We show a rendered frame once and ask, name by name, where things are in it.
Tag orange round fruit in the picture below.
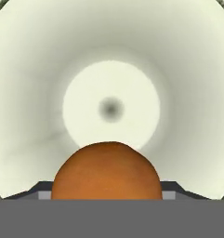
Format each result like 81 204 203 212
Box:
50 140 164 201

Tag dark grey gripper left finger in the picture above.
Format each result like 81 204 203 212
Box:
4 180 54 201

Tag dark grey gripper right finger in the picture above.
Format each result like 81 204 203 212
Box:
159 180 211 201

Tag white bowl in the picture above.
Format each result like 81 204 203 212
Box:
0 0 224 201

